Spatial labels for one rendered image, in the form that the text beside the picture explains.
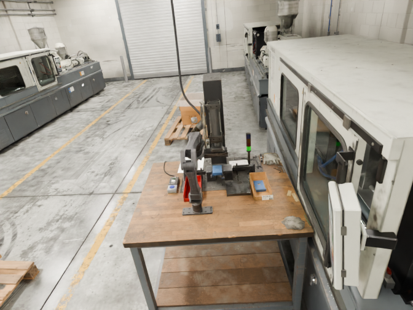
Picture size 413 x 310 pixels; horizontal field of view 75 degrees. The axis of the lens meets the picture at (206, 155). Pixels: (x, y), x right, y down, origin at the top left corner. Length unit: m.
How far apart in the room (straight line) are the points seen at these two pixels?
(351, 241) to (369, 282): 0.28
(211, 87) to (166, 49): 9.40
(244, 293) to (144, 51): 10.26
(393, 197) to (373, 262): 0.30
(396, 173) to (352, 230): 0.23
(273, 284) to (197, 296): 0.57
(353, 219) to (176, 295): 1.59
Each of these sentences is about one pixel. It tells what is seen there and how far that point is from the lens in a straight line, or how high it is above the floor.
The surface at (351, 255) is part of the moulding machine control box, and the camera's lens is 1.12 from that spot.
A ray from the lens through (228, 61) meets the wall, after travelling 11.13.
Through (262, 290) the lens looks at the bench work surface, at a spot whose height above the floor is 0.22.
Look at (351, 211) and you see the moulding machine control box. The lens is 0.99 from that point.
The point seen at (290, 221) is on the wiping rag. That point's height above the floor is 0.92.
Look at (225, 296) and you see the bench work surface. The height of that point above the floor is 0.22.
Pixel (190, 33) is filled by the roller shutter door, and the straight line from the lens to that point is 11.06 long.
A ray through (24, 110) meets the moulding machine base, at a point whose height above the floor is 0.57.
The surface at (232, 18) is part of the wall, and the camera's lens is 11.01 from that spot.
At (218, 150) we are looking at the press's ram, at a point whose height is 1.17.
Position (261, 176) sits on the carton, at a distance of 2.09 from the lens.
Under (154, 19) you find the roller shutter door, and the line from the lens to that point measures 11.29.
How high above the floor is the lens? 2.04
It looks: 27 degrees down
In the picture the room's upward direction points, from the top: 6 degrees counter-clockwise
